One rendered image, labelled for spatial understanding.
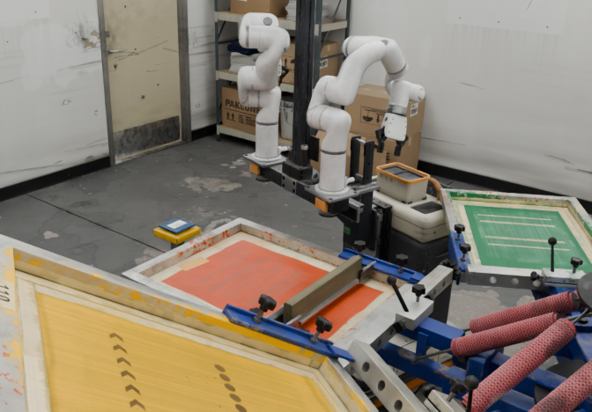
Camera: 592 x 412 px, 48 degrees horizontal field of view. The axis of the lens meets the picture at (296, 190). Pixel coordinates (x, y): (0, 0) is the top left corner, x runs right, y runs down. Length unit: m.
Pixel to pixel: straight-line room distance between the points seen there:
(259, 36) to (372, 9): 3.68
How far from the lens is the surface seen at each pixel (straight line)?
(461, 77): 5.82
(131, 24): 6.18
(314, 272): 2.28
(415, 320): 1.85
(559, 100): 5.58
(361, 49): 2.39
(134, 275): 2.21
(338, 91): 2.37
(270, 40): 2.52
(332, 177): 2.42
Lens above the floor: 2.05
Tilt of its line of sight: 22 degrees down
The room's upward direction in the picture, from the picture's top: 2 degrees clockwise
